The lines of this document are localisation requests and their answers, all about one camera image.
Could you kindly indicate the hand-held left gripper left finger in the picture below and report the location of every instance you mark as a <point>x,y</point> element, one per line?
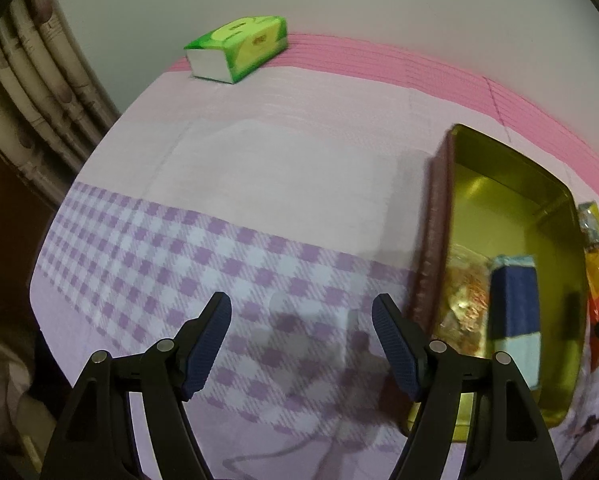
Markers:
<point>209,342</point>

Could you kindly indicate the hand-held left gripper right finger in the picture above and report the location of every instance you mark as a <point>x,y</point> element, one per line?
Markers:
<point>397,347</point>

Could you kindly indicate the yellow clear snack packet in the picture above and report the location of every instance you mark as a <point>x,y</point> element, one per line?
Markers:
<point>592,222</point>

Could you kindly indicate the gold metal tin box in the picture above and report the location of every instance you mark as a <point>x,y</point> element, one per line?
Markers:
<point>484,220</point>

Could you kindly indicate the golden clear snack packet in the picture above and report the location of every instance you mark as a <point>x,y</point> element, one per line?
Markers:
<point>467,290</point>

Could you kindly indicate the dark blue snack packet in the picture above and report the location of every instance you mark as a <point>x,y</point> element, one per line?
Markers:
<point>514,305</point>

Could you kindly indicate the pink checked tablecloth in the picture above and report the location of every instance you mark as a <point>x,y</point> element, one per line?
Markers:
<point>279,185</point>

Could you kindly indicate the green tissue pack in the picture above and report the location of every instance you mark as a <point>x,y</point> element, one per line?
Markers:
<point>239,45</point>

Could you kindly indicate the patterned beige curtain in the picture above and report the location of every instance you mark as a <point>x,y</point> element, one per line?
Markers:
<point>29,70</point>

